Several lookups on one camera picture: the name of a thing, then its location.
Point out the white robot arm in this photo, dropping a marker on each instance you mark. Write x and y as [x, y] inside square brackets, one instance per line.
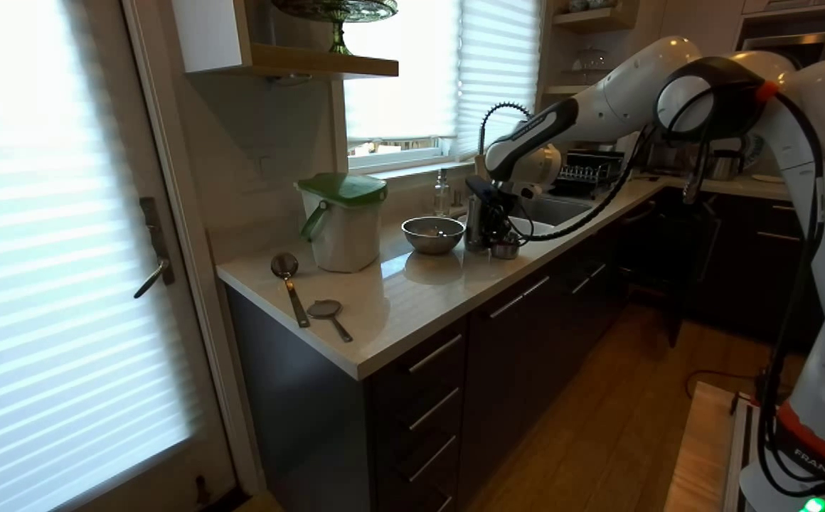
[690, 94]

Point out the small flat steel strainer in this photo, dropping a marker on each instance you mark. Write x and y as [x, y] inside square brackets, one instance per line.
[330, 309]

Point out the steel mixing bowl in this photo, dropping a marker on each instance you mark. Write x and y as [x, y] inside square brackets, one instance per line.
[433, 234]

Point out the steel ladle spoon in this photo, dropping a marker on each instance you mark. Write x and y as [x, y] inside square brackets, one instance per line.
[284, 268]

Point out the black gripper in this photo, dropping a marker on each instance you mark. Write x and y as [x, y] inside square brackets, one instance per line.
[496, 214]

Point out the white bin green lid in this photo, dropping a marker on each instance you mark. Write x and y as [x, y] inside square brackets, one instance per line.
[341, 219]

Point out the door lever handle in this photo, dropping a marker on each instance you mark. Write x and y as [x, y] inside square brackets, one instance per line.
[162, 268]

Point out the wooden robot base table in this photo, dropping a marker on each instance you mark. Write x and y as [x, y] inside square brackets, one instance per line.
[701, 467]

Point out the kitchen sink basin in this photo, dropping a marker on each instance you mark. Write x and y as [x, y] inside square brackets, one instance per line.
[554, 209]

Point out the gooseneck kitchen faucet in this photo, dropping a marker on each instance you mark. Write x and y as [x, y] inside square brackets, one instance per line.
[497, 120]

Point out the dark kitchen cabinet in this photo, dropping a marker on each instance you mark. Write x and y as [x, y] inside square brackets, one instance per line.
[433, 364]

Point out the clear soap dispenser bottle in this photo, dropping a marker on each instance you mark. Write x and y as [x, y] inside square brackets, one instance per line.
[441, 194]

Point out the black dish rack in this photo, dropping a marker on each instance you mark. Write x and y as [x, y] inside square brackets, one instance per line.
[586, 171]

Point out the wooden wall shelf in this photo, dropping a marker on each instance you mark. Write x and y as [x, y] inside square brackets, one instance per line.
[254, 34]

